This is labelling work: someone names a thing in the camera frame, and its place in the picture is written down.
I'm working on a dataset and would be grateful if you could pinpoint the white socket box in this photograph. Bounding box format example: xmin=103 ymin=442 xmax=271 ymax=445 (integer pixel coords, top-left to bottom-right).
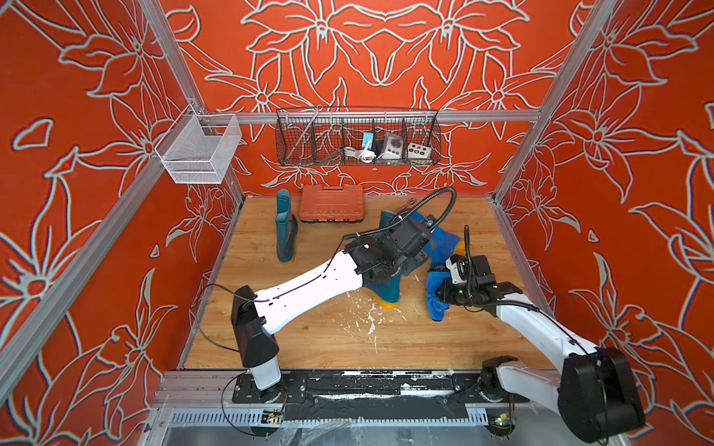
xmin=406 ymin=142 xmax=432 ymax=165

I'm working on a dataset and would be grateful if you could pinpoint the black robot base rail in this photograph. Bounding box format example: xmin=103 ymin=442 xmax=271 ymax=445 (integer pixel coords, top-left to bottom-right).
xmin=230 ymin=369 xmax=527 ymax=426

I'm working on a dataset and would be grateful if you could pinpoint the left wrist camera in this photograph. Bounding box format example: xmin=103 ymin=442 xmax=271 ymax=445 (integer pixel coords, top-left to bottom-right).
xmin=388 ymin=216 xmax=435 ymax=258

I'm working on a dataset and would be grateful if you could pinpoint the teal rubber boot orange sole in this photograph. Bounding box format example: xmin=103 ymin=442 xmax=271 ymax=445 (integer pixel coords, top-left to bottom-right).
xmin=275 ymin=189 xmax=299 ymax=263

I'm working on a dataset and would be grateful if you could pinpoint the clear plastic wall bin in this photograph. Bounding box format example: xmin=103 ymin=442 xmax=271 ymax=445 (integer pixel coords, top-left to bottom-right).
xmin=155 ymin=114 xmax=242 ymax=185

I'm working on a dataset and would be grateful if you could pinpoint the coiled white cable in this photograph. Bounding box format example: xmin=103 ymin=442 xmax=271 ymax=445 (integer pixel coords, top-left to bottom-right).
xmin=342 ymin=146 xmax=376 ymax=165

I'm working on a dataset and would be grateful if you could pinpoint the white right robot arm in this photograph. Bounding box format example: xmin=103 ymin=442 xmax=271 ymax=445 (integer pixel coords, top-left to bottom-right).
xmin=433 ymin=255 xmax=645 ymax=443

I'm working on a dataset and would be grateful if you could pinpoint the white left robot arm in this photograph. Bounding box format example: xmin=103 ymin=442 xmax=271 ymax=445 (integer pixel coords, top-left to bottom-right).
xmin=231 ymin=233 xmax=435 ymax=390

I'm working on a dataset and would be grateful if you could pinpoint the blue microfiber cloth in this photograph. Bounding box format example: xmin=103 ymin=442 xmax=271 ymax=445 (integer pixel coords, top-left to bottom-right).
xmin=426 ymin=264 xmax=451 ymax=323

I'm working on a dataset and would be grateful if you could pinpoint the blue white small box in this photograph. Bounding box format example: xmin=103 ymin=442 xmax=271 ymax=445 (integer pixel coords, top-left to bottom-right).
xmin=362 ymin=132 xmax=375 ymax=151

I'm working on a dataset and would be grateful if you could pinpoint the white power adapter box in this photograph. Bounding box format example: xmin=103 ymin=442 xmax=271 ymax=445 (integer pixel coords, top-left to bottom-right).
xmin=379 ymin=133 xmax=403 ymax=162

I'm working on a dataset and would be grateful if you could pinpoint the blue rubber boot orange sole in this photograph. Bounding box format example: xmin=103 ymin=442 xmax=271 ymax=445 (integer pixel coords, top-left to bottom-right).
xmin=424 ymin=228 xmax=466 ymax=269

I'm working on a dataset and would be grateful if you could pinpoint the black wire wall basket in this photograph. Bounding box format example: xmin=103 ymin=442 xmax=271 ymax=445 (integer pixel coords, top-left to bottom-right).
xmin=275 ymin=106 xmax=443 ymax=167

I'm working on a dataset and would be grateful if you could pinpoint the red plastic tool case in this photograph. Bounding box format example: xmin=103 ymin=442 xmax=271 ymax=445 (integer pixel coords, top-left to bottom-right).
xmin=299 ymin=185 xmax=364 ymax=223

